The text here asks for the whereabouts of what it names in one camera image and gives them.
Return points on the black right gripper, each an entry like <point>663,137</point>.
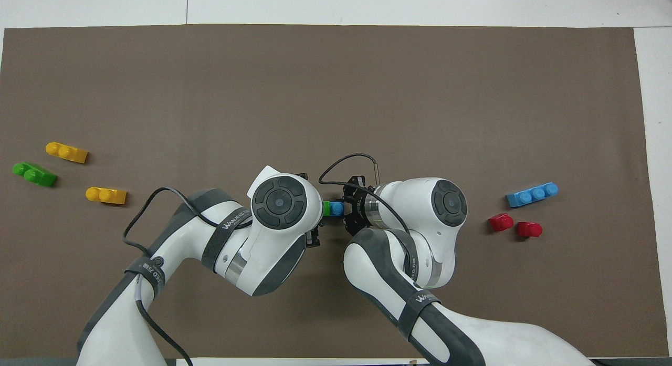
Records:
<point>359,208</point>

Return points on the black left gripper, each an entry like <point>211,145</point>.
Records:
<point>313,237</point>

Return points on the small blue toy block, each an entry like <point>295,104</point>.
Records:
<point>336,208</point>

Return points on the green two-stud toy block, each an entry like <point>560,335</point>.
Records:
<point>326,208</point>
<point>35,175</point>

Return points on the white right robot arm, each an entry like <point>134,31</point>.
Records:
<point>415,219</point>

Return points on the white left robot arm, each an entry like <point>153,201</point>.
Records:
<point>247,234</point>

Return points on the red one-stud toy block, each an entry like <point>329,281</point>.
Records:
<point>501,222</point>
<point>529,229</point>

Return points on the blue three-stud toy block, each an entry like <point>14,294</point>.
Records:
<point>533,194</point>

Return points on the yellow two-stud toy block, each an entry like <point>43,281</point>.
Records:
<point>67,152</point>
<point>107,196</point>

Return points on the brown table mat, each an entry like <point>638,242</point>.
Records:
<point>336,93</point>

